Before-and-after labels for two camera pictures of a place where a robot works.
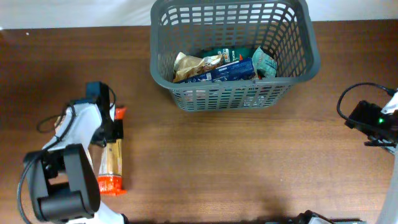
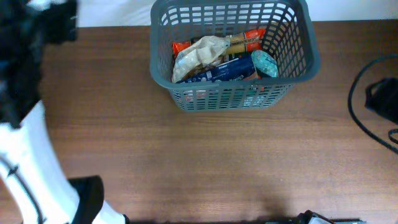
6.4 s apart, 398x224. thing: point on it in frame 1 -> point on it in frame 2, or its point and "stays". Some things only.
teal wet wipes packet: [262, 60] stays
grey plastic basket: [284, 28] stays
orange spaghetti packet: [111, 174] -> [244, 42]
